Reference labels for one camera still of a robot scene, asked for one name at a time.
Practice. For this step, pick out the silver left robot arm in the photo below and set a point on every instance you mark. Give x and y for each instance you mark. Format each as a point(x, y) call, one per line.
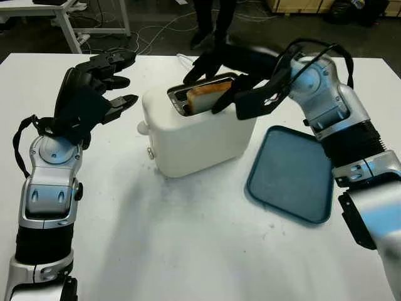
point(47, 194)

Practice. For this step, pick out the black flat device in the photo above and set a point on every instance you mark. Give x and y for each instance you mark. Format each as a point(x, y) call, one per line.
point(56, 2)

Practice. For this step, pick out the toast slice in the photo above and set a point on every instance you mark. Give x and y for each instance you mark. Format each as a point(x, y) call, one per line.
point(206, 97)

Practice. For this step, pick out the black garbage bag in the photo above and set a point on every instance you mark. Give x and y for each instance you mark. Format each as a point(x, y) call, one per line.
point(357, 12)

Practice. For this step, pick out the cream white toaster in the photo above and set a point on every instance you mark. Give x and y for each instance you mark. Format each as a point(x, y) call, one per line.
point(194, 144)

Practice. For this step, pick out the person in black trousers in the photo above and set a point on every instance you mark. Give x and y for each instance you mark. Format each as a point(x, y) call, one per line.
point(203, 19)

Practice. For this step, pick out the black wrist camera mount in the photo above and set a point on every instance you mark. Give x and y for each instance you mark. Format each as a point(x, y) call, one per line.
point(78, 116)
point(257, 103)

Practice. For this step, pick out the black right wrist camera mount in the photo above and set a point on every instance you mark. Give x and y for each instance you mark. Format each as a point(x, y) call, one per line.
point(257, 103)

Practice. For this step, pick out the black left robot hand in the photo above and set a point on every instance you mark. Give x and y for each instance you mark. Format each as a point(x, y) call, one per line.
point(72, 81)

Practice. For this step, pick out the white desk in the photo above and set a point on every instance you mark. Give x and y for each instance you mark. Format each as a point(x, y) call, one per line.
point(31, 11)

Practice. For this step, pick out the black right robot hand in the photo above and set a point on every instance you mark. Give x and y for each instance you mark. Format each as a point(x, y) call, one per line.
point(247, 61)

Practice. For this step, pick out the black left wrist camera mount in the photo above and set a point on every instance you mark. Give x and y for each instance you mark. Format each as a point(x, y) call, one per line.
point(78, 116)

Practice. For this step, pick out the wooden crate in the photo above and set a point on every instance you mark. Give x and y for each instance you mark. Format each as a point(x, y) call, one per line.
point(297, 5)

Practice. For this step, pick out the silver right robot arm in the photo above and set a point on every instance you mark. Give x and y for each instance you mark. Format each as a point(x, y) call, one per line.
point(329, 100)

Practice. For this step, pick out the blue plastic tray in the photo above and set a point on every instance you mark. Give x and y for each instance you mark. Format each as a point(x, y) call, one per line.
point(288, 175)

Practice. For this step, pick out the white power strip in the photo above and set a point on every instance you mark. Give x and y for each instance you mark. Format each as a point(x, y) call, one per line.
point(83, 38)

